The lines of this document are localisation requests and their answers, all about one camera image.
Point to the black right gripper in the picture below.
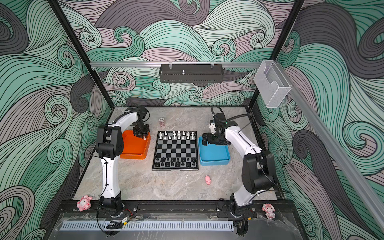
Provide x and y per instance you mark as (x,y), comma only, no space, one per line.
(210,140)

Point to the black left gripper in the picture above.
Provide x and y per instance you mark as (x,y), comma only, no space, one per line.
(140,135)

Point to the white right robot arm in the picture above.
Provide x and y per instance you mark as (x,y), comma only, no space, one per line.
(258,169)

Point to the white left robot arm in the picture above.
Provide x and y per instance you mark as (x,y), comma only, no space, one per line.
(109,146)

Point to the blue plastic tray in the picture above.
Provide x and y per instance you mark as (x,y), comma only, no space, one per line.
(213,155)

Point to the orange plastic tray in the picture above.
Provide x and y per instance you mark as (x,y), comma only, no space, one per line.
(135,148)

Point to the pink checkered small cup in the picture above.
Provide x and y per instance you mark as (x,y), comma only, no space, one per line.
(162,122)

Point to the black and silver chessboard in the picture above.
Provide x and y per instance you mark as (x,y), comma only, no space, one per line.
(178,152)

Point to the small pink pig toy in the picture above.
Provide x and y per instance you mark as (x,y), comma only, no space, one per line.
(208,180)

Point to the pink doll figure right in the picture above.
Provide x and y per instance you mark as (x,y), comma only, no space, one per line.
(269,210)

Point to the pink doll figure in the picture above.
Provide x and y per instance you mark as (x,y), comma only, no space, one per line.
(84,203)
(269,210)

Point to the pink doll figure left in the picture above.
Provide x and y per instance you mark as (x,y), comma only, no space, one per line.
(84,203)

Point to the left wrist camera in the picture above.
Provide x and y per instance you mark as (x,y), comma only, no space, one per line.
(143,113)

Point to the black enclosure corner post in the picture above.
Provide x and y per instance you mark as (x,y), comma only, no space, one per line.
(281,40)

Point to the black perforated wall shelf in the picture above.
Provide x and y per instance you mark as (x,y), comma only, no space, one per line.
(183,73)

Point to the clear acrylic wall box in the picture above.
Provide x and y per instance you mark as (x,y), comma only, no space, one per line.
(272,83)

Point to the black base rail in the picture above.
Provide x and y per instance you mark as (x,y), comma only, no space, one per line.
(219,208)

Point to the white slotted cable duct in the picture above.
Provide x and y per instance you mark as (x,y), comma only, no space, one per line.
(150,226)

